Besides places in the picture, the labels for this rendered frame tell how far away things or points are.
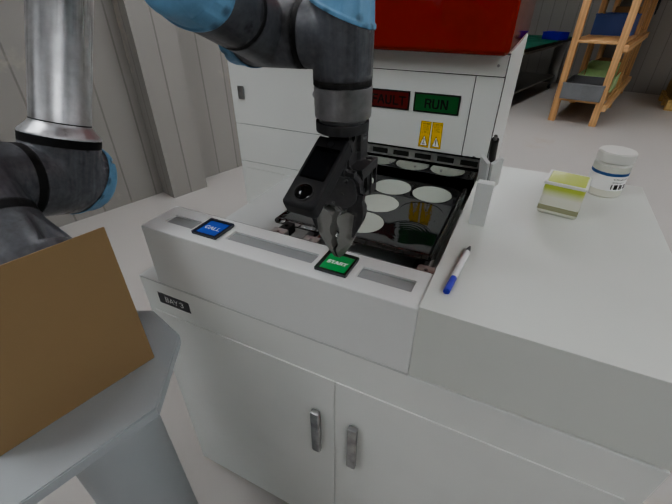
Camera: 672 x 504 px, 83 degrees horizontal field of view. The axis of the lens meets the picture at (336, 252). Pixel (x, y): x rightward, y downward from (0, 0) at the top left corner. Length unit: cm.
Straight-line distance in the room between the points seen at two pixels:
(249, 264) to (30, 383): 33
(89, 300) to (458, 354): 52
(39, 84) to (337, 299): 55
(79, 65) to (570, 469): 96
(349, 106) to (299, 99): 75
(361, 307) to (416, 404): 21
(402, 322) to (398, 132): 67
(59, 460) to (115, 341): 16
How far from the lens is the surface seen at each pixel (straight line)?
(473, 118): 107
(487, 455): 75
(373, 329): 61
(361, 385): 73
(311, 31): 50
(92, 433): 68
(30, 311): 61
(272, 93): 129
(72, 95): 75
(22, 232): 62
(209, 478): 153
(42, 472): 68
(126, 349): 70
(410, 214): 92
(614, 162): 99
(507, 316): 58
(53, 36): 75
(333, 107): 50
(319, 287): 61
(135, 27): 307
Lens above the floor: 132
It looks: 34 degrees down
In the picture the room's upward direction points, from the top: straight up
